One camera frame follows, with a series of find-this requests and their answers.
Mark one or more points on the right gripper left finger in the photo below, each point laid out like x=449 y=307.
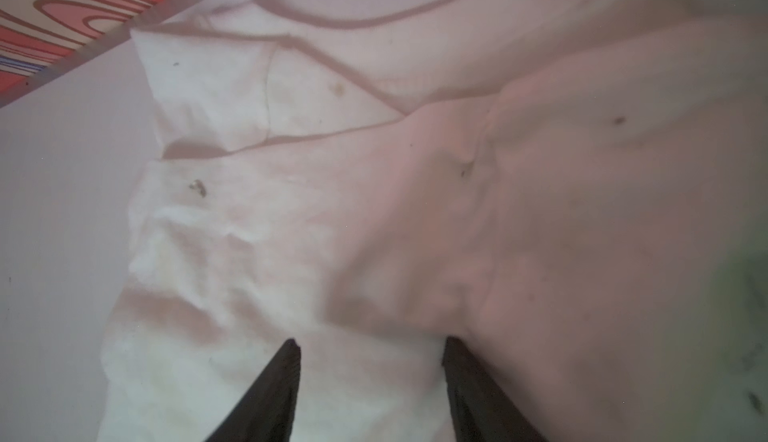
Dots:
x=266 y=411

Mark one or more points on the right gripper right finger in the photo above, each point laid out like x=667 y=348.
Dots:
x=479 y=408

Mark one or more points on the white t shirt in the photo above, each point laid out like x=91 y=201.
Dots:
x=557 y=183

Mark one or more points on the green plastic basket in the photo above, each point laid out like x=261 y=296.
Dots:
x=738 y=408

